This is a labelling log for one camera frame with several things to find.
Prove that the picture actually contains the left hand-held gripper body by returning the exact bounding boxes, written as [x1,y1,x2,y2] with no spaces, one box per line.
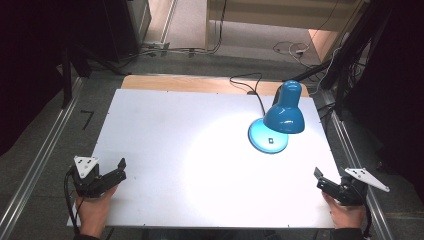
[71,155,117,199]

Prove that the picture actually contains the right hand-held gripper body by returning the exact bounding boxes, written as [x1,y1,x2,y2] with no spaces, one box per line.
[328,167,391,207]

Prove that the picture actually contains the blue desk lamp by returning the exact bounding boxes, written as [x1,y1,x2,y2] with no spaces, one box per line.
[247,79,306,155]

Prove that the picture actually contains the person's right hand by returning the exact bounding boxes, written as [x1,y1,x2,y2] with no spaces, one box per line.
[321,191,367,230]

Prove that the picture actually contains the person's left hand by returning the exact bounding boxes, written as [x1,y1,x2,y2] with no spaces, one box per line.
[75,185,118,239]

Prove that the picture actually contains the wooden board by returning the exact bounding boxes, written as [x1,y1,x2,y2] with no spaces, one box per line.
[120,74,310,98]

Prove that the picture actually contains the black metal stand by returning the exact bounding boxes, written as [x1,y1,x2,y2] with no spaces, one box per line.
[59,43,128,110]
[293,0,394,118]

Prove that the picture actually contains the dark cabinet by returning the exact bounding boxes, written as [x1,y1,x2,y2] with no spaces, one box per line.
[71,0,153,64]

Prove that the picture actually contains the beige wooden furniture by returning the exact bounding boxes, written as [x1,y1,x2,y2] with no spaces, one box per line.
[204,0,368,63]

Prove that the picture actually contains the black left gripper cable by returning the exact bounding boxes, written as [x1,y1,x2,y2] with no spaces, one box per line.
[63,165,81,235]

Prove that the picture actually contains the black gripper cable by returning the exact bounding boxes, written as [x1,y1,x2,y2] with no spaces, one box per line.
[362,203,373,239]
[63,165,81,235]

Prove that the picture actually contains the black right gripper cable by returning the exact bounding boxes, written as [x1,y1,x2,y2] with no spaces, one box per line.
[362,203,373,239]

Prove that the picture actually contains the aluminium floor rail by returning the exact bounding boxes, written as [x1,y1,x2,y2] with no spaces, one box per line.
[0,77,84,240]
[320,89,396,240]

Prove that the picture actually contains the black lamp cable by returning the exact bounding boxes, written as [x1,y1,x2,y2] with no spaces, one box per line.
[229,72,268,118]

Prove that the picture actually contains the white floor cable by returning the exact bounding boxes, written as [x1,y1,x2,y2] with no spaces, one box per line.
[272,39,344,96]

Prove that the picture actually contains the bundle of floor cables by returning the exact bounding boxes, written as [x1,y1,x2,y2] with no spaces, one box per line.
[119,0,229,69]

